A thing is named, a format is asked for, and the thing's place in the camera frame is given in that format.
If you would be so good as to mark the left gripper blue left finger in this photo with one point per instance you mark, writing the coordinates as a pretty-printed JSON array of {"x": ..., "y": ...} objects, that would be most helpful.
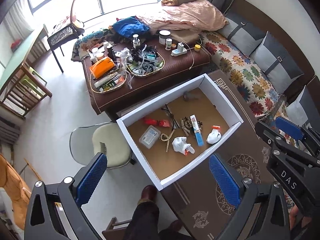
[{"x": 88, "y": 177}]

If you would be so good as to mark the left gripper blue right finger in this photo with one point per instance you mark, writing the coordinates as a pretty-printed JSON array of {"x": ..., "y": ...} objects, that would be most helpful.
[{"x": 229, "y": 181}]

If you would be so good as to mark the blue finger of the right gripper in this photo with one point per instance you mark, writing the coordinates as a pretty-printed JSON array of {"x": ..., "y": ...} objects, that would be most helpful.
[
  {"x": 267, "y": 134},
  {"x": 289, "y": 128}
]

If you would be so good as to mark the white glove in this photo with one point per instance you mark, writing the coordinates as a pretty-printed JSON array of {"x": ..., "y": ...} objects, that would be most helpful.
[
  {"x": 214, "y": 136},
  {"x": 179, "y": 144}
]

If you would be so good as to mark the blue toothpaste box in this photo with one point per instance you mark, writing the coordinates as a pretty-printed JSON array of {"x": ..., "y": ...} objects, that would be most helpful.
[{"x": 197, "y": 131}]

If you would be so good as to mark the clear plastic case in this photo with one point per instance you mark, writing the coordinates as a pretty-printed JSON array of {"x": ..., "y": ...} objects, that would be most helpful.
[{"x": 150, "y": 136}]

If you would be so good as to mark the rhinestone bow hair clip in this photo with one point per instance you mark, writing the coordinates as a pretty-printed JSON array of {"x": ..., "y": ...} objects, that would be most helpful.
[{"x": 186, "y": 126}]

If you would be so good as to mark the gold pearl hair claw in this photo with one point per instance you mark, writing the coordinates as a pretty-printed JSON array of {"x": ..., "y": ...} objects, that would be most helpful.
[{"x": 166, "y": 138}]

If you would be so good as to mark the blue safety glasses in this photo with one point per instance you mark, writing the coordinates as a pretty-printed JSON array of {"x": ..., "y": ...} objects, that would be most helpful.
[{"x": 175, "y": 124}]

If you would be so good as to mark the metal mesh strainer cup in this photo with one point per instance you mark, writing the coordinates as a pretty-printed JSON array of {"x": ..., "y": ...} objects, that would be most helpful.
[{"x": 189, "y": 96}]

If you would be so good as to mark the person's right hand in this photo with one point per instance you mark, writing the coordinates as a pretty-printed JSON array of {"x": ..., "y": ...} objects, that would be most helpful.
[{"x": 293, "y": 217}]

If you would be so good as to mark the grey cushion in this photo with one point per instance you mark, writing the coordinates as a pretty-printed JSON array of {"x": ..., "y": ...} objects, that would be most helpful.
[
  {"x": 242, "y": 33},
  {"x": 303, "y": 111},
  {"x": 276, "y": 63}
]

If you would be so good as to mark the cream round stool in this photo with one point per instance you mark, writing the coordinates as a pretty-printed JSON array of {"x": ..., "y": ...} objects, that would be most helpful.
[{"x": 106, "y": 138}]

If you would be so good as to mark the person's shoe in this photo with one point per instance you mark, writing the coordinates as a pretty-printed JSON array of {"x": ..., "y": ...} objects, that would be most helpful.
[{"x": 148, "y": 194}]

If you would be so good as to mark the white cardboard box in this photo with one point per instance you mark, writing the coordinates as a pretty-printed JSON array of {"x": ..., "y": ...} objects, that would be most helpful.
[{"x": 213, "y": 109}]

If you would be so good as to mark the red wrapped item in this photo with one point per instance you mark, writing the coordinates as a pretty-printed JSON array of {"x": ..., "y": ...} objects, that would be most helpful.
[{"x": 154, "y": 122}]

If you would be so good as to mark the grey cushion far left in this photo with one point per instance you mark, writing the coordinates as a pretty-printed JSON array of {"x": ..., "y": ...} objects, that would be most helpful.
[{"x": 242, "y": 33}]

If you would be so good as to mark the woven tray with tubes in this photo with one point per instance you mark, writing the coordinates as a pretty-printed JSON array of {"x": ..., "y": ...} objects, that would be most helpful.
[{"x": 108, "y": 83}]

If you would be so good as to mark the wooden chair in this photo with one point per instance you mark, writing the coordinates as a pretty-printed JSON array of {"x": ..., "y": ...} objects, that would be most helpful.
[{"x": 21, "y": 91}]

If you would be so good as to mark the brown side table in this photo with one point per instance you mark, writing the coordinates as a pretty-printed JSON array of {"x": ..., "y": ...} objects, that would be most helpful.
[{"x": 175, "y": 70}]

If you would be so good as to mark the orange pouch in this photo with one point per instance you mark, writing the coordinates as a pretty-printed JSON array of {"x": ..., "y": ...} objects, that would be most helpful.
[{"x": 101, "y": 67}]

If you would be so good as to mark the brown sofa backrest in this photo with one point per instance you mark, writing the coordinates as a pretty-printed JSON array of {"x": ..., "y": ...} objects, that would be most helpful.
[{"x": 265, "y": 23}]

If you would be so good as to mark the pink blanket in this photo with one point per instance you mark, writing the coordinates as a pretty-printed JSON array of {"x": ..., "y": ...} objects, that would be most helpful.
[{"x": 197, "y": 16}]

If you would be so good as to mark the white jar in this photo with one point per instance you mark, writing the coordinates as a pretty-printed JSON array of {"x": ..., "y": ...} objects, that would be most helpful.
[{"x": 163, "y": 35}]

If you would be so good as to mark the black metal chair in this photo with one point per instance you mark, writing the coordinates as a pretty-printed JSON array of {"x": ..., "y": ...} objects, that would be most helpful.
[{"x": 67, "y": 30}]

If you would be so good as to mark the blue cloth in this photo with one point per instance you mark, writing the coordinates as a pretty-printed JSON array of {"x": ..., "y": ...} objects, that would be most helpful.
[{"x": 130, "y": 26}]

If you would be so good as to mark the woven tray with cables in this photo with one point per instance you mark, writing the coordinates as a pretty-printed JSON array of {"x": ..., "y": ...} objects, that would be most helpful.
[{"x": 144, "y": 62}]

